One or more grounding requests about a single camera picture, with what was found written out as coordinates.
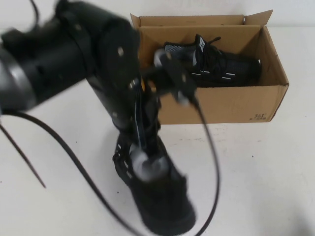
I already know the brown cardboard shoe box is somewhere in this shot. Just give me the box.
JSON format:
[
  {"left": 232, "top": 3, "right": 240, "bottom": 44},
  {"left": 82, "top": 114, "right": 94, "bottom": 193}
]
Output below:
[{"left": 129, "top": 9, "right": 290, "bottom": 125}]

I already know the black zip tie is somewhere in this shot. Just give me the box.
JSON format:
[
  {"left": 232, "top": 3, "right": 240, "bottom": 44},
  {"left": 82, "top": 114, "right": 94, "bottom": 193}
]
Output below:
[{"left": 0, "top": 122, "right": 47, "bottom": 189}]

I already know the short black looped cable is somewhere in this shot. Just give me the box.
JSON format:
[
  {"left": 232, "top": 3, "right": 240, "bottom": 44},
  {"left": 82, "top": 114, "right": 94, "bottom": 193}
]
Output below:
[{"left": 29, "top": 0, "right": 42, "bottom": 18}]

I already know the black knit sneaker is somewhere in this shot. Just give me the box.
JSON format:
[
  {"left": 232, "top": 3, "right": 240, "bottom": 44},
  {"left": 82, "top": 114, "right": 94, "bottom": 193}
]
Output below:
[
  {"left": 154, "top": 34, "right": 262, "bottom": 88},
  {"left": 112, "top": 132, "right": 199, "bottom": 236}
]

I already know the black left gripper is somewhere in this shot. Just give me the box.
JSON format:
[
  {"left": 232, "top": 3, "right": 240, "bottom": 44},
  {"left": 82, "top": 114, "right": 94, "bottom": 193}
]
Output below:
[{"left": 93, "top": 72, "right": 163, "bottom": 159}]

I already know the long black camera cable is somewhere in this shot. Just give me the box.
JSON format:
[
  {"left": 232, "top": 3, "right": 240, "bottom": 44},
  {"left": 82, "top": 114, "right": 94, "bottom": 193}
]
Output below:
[{"left": 0, "top": 94, "right": 221, "bottom": 236}]

